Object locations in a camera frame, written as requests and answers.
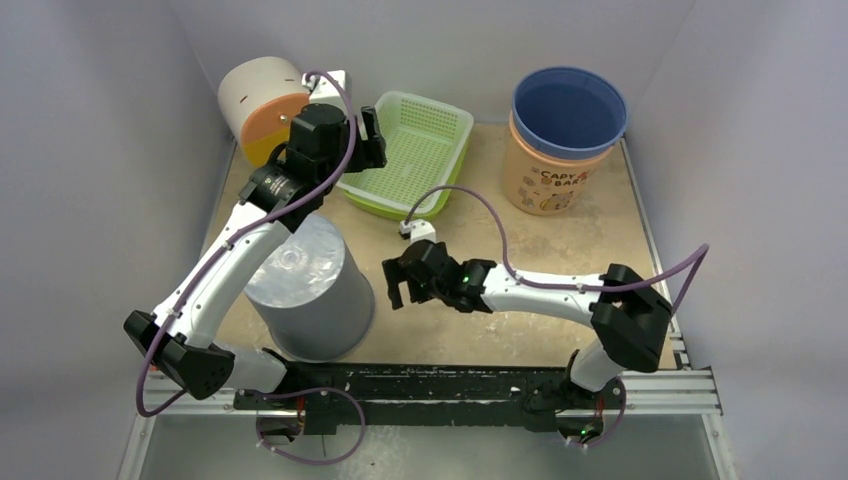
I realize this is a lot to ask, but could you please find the grey plastic bucket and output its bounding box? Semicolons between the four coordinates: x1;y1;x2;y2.
244;213;376;363

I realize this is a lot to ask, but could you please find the orange capybara bucket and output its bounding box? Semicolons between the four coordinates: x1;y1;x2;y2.
501;114;614;216

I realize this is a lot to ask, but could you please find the blue plastic bucket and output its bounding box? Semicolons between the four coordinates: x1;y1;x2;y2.
511;66;629;161

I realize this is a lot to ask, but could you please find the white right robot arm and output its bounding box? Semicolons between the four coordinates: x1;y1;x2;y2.
382;240;672;407

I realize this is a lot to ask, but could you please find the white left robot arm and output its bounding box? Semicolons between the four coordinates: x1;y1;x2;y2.
123;104;387;409

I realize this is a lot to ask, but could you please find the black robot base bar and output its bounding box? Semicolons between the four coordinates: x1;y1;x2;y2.
234;361;626;438

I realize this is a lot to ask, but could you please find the green plastic basket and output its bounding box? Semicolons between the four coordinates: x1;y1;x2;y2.
338;91;474;221

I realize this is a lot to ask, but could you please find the white cylindrical drawer cabinet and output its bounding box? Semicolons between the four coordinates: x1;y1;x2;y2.
217;56;309;167

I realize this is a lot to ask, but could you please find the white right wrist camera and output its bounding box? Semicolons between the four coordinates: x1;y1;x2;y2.
399;219;437;245

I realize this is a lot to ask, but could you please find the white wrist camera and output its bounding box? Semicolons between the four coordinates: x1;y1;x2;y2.
399;219;437;245
301;70;349;110

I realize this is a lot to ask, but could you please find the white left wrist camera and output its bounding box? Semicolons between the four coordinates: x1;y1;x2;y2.
301;70;349;110

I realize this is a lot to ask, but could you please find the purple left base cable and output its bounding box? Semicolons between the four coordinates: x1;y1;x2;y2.
254;386;368;466

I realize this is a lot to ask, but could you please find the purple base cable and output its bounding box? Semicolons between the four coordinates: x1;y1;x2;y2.
566;377;636;452
254;386;368;466

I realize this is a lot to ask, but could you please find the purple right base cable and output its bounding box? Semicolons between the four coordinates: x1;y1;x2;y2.
566;377;636;452

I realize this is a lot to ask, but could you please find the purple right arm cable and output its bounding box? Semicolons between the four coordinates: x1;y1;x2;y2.
404;185;710;316

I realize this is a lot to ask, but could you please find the aluminium frame rail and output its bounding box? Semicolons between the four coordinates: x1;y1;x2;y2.
115;317;740;480

